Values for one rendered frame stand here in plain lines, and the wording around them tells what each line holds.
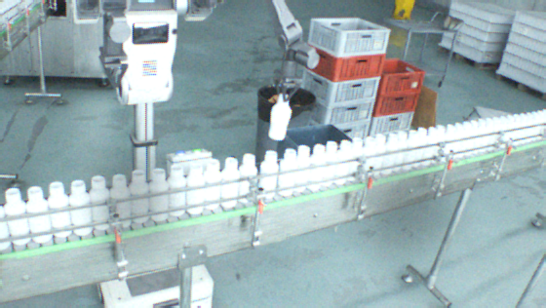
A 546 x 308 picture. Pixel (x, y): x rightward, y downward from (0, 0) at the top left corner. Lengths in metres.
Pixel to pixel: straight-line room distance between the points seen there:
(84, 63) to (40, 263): 3.85
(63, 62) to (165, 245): 3.86
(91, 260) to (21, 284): 0.21
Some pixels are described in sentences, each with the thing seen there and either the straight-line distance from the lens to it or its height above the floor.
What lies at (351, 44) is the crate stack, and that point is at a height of 0.99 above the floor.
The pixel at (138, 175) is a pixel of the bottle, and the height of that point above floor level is 1.15.
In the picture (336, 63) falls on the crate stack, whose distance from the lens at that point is 3.83.
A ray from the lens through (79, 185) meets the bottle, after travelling 1.37.
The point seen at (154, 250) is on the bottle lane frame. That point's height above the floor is 0.91.
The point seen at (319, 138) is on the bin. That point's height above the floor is 0.87.
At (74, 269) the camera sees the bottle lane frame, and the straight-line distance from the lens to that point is 1.47.
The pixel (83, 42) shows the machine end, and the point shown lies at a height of 0.51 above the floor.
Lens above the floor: 1.89
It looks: 27 degrees down
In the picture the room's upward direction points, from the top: 8 degrees clockwise
